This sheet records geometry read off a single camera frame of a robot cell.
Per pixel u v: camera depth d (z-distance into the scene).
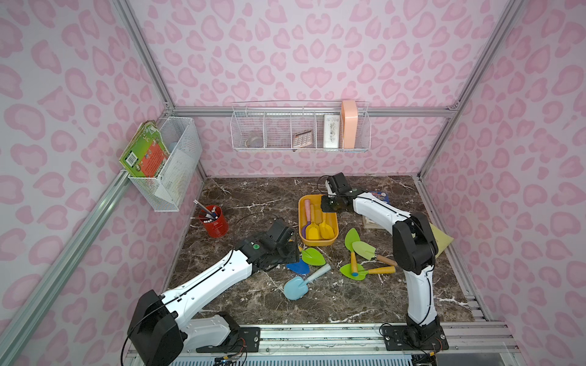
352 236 0.97
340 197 0.78
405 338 0.72
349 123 0.82
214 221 0.89
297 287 0.84
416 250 0.54
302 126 0.99
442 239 0.99
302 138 0.95
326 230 0.99
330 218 1.02
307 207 1.02
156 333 0.39
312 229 0.98
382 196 1.10
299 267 0.90
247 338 0.74
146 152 0.72
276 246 0.59
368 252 0.93
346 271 0.86
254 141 0.93
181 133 0.82
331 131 0.93
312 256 0.93
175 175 0.85
